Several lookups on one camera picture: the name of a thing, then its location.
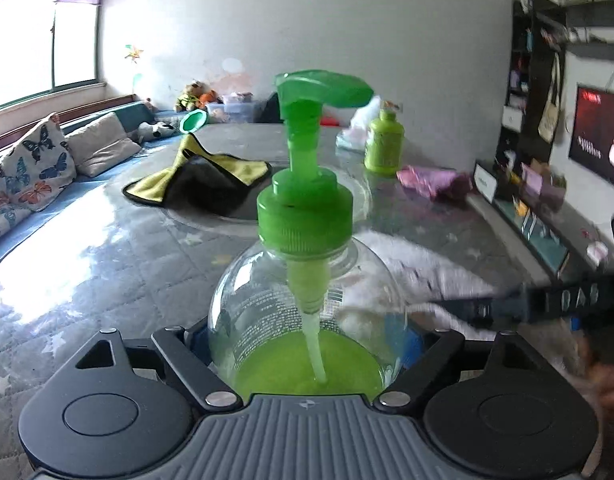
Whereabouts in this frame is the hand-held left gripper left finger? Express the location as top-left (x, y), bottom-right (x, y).
top-left (74, 325), bottom-right (243, 411)

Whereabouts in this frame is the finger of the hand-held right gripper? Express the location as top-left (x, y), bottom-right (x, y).
top-left (411, 290), bottom-right (535, 333)

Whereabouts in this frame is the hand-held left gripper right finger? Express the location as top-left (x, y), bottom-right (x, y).
top-left (372, 327), bottom-right (544, 409)

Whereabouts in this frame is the white towel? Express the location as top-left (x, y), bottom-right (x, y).
top-left (337, 230), bottom-right (592, 378)

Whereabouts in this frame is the clear green pump bottle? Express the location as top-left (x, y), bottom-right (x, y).
top-left (207, 69), bottom-right (424, 398)

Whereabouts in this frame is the person's right hand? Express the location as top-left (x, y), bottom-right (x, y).
top-left (589, 357), bottom-right (614, 418)

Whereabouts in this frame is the television cabinet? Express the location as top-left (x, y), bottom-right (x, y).
top-left (469, 160), bottom-right (614, 283)

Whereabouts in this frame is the small white box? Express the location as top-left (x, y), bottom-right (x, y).
top-left (474, 162), bottom-right (498, 202)

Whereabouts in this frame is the pink cloth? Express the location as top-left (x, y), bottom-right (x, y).
top-left (397, 165), bottom-right (474, 204)

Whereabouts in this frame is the television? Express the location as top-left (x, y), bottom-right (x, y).
top-left (568, 82), bottom-right (614, 192)

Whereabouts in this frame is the yellow and black cloth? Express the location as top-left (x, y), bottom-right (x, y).
top-left (122, 132), bottom-right (274, 219)

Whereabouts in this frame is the hanging tote bag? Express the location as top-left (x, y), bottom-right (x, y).
top-left (537, 52), bottom-right (564, 144)

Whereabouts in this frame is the green plastic bottle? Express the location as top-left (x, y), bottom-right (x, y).
top-left (363, 108), bottom-right (406, 177)

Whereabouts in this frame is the black shelf unit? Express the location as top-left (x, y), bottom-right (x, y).
top-left (494, 0), bottom-right (568, 177)

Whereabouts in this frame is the tissue pack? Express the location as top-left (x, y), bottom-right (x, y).
top-left (335, 95), bottom-right (384, 152)

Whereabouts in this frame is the beige cushion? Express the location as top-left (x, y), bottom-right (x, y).
top-left (64, 112), bottom-right (143, 179)

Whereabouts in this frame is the black and white plush toy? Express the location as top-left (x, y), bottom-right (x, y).
top-left (137, 121), bottom-right (179, 143)

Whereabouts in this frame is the butterfly print cushion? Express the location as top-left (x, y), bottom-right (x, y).
top-left (0, 112), bottom-right (77, 212)
top-left (0, 160), bottom-right (34, 247)

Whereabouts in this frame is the green cup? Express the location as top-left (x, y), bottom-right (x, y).
top-left (179, 110), bottom-right (211, 134)

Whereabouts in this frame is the blue sofa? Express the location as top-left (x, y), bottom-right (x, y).
top-left (0, 100), bottom-right (189, 273)

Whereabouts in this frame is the clear plastic storage box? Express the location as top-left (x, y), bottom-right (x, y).
top-left (222, 94), bottom-right (264, 124)

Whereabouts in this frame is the stuffed bear toy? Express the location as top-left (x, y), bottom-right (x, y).
top-left (174, 81), bottom-right (206, 113)

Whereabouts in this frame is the pinwheel flower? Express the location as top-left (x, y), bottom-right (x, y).
top-left (124, 45), bottom-right (146, 89)

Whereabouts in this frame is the window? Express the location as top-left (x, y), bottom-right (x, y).
top-left (0, 0), bottom-right (108, 113)

